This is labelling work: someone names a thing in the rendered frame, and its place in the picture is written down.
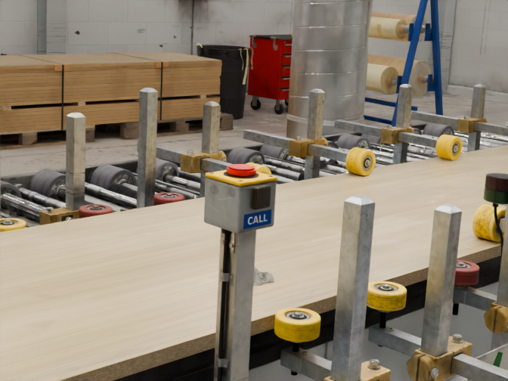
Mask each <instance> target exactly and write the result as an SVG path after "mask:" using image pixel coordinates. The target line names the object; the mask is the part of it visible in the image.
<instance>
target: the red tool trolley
mask: <svg viewBox="0 0 508 381"><path fill-rule="evenodd" d="M249 37H250V48H252V49H253V57H252V68H253V70H251V67H249V78H248V95H252V101H251V108H253V109H254V110H258V109H259V108H260V106H261V103H260V101H259V97H262V98H270V99H275V100H276V105H275V107H274V111H275V113H276V114H282V113H283V105H282V102H283V100H285V104H286V105H287V106H288V102H289V89H290V65H291V53H292V40H293V37H292V35H251V36H249Z"/></svg>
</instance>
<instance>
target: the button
mask: <svg viewBox="0 0 508 381"><path fill-rule="evenodd" d="M227 173H228V174H229V175H233V176H238V177H249V176H254V174H256V168H255V167H254V166H251V165H247V164H232V165H229V166H228V167H227Z"/></svg>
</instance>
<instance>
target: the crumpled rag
mask: <svg viewBox="0 0 508 381"><path fill-rule="evenodd" d="M268 281H269V282H270V283H271V282H272V283H274V276H273V275H272V274H271V273H270V272H268V271H266V272H263V271H261V272H259V271H258V269H257V268H256V267H255V266H254V280H253V284H254V285H262V284H263V283H264V282H268Z"/></svg>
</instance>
